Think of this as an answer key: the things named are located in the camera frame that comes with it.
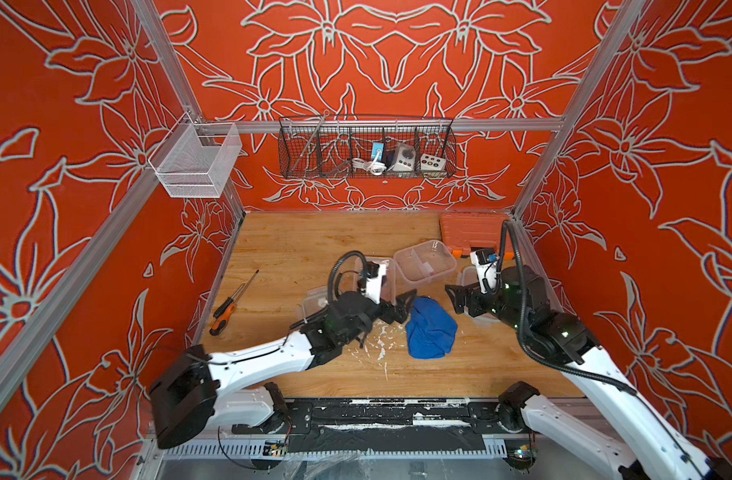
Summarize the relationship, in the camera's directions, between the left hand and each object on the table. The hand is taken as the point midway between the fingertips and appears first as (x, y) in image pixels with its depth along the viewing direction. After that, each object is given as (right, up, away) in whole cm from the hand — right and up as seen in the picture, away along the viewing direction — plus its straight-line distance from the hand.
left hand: (401, 283), depth 72 cm
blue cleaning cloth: (+10, -15, +12) cm, 22 cm away
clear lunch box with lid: (+10, +3, +28) cm, 30 cm away
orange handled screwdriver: (-53, -12, +19) cm, 58 cm away
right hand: (+13, +1, -1) cm, 13 cm away
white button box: (+13, +35, +22) cm, 44 cm away
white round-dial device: (+4, +36, +19) cm, 41 cm away
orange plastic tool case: (+27, +13, +35) cm, 46 cm away
